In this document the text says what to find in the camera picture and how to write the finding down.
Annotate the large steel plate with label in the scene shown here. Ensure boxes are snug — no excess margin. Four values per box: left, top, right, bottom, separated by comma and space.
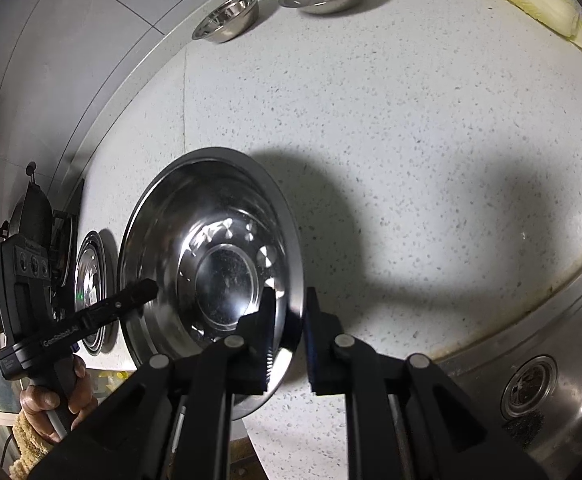
117, 148, 305, 419

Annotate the small steel bowl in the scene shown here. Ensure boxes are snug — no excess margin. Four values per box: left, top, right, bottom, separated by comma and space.
191, 0, 259, 44

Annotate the person's left hand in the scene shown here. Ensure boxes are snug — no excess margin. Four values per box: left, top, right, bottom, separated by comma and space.
18, 352, 100, 444

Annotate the steel plate at left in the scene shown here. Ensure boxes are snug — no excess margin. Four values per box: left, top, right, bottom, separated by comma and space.
74, 231, 117, 356

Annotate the wok with steel lid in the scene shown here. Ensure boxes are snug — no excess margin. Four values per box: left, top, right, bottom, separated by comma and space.
8, 162, 54, 249

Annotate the sink drain strainer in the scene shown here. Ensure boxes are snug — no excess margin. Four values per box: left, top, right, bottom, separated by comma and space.
500, 354, 558, 419

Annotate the stainless steel sink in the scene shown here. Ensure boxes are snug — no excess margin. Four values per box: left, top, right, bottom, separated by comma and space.
438, 270, 582, 479

